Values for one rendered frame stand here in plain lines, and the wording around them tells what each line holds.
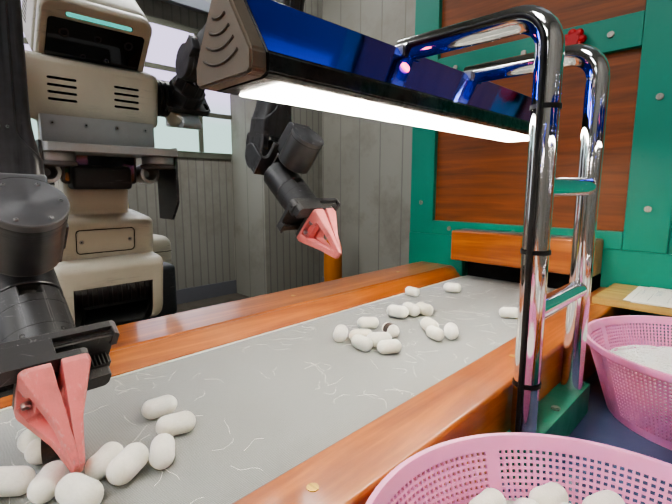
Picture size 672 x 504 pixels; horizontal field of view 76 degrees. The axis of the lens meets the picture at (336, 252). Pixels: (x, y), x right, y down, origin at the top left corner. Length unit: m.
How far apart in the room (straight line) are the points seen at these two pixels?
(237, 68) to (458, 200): 0.84
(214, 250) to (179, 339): 3.32
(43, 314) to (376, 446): 0.29
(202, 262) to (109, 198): 2.81
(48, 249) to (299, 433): 0.26
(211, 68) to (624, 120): 0.80
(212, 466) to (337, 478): 0.11
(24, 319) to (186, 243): 3.40
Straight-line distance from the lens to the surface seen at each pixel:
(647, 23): 1.02
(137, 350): 0.60
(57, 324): 0.42
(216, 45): 0.38
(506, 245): 0.99
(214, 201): 3.90
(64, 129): 1.05
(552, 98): 0.44
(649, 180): 0.98
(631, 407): 0.63
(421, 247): 1.17
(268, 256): 3.65
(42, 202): 0.41
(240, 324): 0.67
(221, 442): 0.42
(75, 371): 0.39
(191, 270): 3.85
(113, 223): 1.09
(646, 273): 0.99
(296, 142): 0.71
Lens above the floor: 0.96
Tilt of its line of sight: 9 degrees down
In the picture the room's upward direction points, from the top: straight up
